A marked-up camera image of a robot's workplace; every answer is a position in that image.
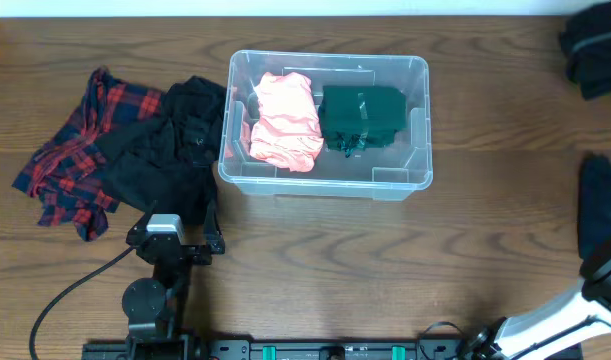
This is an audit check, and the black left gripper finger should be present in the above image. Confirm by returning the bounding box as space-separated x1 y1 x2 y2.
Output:
128 200 157 234
203 200 223 245

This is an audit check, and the salmon pink garment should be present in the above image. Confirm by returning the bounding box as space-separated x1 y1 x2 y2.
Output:
243 72 324 173

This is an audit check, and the dark green garment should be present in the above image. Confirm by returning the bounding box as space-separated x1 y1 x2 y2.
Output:
318 85 406 158

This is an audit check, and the black garment with grey stripe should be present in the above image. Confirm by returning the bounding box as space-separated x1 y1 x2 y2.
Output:
559 1 611 100

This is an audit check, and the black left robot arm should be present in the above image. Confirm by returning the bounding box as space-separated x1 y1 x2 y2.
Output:
119 200 225 360

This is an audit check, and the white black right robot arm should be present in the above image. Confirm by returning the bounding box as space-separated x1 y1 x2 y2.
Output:
457 239 611 360

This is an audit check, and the black crumpled garment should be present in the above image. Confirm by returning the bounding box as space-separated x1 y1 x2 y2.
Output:
95 76 226 225

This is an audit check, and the red navy plaid shirt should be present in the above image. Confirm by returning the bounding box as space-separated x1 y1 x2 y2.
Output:
12 67 164 242

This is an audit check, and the clear plastic storage bin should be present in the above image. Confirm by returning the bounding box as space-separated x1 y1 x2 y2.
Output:
218 50 433 201

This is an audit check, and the dark navy folded garment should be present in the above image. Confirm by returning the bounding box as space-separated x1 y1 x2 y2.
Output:
577 154 611 260

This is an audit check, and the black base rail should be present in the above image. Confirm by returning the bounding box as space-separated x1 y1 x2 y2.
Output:
81 333 583 360

